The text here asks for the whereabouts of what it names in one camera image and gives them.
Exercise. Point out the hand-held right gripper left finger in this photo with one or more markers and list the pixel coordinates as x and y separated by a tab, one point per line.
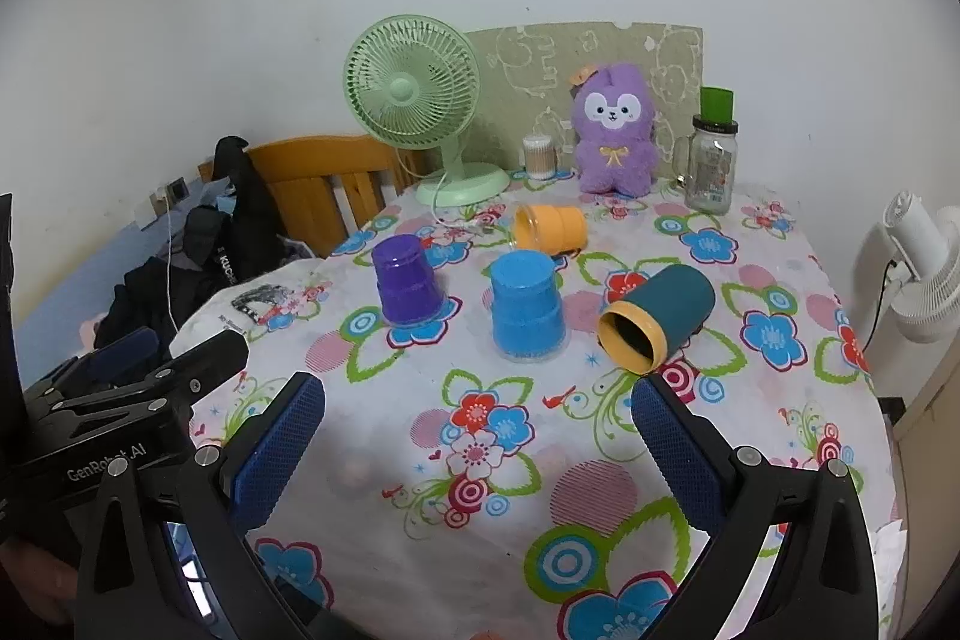
276	456

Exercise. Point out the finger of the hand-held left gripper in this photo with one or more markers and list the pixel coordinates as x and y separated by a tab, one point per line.
129	346
202	361

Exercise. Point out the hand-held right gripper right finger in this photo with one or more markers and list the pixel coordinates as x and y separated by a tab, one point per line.
676	460

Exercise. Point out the teal cup with yellow rim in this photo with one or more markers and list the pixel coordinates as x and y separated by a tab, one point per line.
671	304

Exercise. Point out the blue cup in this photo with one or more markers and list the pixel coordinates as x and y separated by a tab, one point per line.
525	310

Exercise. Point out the purple cup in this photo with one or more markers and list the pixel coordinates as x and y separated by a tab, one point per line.
405	280

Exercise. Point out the orange cup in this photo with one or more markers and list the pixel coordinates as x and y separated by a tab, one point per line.
559	227

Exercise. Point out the small green cup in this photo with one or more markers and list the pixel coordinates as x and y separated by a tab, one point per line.
718	104

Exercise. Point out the person's left hand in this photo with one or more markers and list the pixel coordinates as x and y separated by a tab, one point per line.
34	584

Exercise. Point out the white printed plastic bag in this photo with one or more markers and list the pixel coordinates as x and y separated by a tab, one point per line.
225	314

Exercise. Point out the black bag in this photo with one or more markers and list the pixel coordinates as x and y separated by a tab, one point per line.
225	250

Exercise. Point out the wooden chair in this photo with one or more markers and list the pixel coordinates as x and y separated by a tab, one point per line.
315	175

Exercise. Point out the beige cabinet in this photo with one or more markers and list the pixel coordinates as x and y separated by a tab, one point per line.
937	415

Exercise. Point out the glass jar with black lid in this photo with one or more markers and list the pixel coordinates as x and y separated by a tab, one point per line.
712	175

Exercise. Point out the purple plush toy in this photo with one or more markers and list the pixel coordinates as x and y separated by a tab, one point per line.
611	160

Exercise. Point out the white standing fan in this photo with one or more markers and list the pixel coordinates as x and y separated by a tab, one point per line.
915	235

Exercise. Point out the cotton swab container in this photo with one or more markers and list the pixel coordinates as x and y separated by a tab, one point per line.
538	160

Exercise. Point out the green desk fan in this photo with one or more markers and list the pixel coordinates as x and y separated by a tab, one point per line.
409	85

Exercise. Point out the green patterned board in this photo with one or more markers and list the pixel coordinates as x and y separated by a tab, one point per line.
525	55

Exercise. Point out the wall socket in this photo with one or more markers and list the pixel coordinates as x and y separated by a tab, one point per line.
178	188

